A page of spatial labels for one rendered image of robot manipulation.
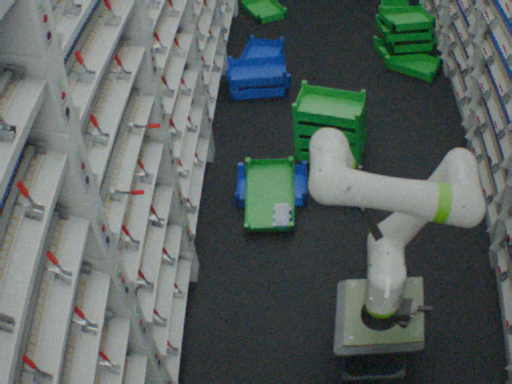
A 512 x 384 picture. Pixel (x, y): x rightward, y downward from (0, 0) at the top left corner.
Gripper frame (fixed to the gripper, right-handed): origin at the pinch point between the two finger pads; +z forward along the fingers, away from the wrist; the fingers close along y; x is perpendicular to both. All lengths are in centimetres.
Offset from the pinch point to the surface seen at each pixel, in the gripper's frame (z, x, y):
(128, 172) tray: -58, -50, -3
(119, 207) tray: -59, -53, 10
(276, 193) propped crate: 37, -36, -74
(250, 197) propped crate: 34, -46, -75
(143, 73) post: -65, -39, -36
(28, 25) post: -127, -30, 35
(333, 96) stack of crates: 33, 5, -109
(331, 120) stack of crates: 30, -1, -90
